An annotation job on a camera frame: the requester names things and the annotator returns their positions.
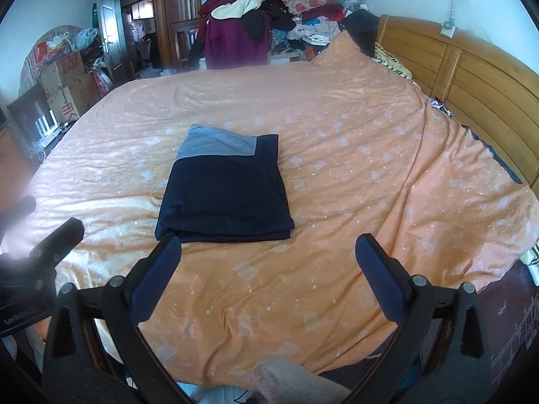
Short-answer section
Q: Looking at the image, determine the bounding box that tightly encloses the pile of clothes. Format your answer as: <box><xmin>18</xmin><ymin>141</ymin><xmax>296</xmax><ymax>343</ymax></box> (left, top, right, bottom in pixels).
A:
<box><xmin>269</xmin><ymin>0</ymin><xmax>380</xmax><ymax>55</ymax></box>

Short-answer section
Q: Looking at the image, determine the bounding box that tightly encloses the yellow and black cloth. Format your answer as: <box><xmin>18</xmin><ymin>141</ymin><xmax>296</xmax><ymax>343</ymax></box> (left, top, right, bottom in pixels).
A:
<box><xmin>374</xmin><ymin>42</ymin><xmax>415</xmax><ymax>80</ymax></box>

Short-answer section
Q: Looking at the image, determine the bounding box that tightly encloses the dark red patterned mattress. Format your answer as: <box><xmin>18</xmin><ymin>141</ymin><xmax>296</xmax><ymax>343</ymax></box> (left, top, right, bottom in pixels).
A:
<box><xmin>476</xmin><ymin>261</ymin><xmax>539</xmax><ymax>404</ymax></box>

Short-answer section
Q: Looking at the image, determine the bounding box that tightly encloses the wooden door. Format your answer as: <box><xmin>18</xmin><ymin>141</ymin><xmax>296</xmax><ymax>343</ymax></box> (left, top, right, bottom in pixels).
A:
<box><xmin>96</xmin><ymin>0</ymin><xmax>127</xmax><ymax>87</ymax></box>

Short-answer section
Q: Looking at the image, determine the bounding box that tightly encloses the purple garment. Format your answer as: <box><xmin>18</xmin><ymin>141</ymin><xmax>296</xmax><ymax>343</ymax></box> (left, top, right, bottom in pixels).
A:
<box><xmin>204</xmin><ymin>17</ymin><xmax>272</xmax><ymax>70</ymax></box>

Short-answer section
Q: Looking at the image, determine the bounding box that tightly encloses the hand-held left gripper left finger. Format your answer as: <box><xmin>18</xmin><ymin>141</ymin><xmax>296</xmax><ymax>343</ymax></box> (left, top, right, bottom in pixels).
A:
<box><xmin>42</xmin><ymin>233</ymin><xmax>194</xmax><ymax>404</ymax></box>

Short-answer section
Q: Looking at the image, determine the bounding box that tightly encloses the light wooden chair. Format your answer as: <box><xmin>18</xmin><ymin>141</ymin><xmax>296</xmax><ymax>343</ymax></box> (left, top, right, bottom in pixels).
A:
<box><xmin>170</xmin><ymin>19</ymin><xmax>207</xmax><ymax>70</ymax></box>

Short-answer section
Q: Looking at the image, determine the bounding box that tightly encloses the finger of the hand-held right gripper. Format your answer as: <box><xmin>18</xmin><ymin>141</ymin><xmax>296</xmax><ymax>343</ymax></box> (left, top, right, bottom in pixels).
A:
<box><xmin>0</xmin><ymin>196</ymin><xmax>37</xmax><ymax>236</ymax></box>
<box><xmin>27</xmin><ymin>217</ymin><xmax>85</xmax><ymax>278</ymax></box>

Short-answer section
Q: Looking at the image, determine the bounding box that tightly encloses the cardboard box red print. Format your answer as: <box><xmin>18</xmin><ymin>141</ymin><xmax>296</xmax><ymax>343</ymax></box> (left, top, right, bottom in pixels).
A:
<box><xmin>40</xmin><ymin>53</ymin><xmax>87</xmax><ymax>97</ymax></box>
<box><xmin>46</xmin><ymin>73</ymin><xmax>104</xmax><ymax>123</ymax></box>

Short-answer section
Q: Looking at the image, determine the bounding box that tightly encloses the person's beige knit clothing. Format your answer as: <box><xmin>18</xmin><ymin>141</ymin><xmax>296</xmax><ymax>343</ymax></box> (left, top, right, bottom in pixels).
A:
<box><xmin>252</xmin><ymin>356</ymin><xmax>352</xmax><ymax>404</ymax></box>

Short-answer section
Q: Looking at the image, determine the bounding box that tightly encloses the orange patterned bed cover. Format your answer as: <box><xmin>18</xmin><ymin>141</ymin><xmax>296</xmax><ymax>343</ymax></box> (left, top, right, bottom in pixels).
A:
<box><xmin>0</xmin><ymin>29</ymin><xmax>539</xmax><ymax>392</ymax></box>

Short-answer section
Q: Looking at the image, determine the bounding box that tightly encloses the navy and grey garment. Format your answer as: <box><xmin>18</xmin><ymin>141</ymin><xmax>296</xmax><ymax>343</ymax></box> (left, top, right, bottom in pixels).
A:
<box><xmin>154</xmin><ymin>123</ymin><xmax>295</xmax><ymax>244</ymax></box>

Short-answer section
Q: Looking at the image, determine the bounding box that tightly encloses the black and white patterned cloth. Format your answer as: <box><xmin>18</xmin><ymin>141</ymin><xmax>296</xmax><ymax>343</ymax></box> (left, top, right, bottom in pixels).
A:
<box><xmin>522</xmin><ymin>240</ymin><xmax>539</xmax><ymax>284</ymax></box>

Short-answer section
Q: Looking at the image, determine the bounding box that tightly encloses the dark wooden chair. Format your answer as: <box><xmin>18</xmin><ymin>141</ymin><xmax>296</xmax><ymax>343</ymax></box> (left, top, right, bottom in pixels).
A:
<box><xmin>7</xmin><ymin>83</ymin><xmax>51</xmax><ymax>152</ymax></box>

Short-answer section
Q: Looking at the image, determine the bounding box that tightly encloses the cream garment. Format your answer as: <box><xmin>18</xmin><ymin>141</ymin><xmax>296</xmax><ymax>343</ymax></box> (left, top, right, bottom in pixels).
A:
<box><xmin>211</xmin><ymin>0</ymin><xmax>270</xmax><ymax>20</ymax></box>

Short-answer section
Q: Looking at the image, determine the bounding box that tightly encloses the white plastic bag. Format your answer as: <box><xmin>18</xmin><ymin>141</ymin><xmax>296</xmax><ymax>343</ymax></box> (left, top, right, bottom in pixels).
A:
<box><xmin>69</xmin><ymin>27</ymin><xmax>99</xmax><ymax>51</ymax></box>

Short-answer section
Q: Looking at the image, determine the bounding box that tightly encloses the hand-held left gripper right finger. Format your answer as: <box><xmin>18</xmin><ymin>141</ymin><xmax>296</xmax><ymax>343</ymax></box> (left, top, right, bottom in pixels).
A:
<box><xmin>343</xmin><ymin>233</ymin><xmax>493</xmax><ymax>404</ymax></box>

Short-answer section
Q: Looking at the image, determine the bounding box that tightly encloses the wooden headboard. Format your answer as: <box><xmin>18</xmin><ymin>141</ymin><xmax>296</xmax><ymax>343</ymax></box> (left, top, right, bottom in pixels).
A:
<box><xmin>375</xmin><ymin>14</ymin><xmax>539</xmax><ymax>186</ymax></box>

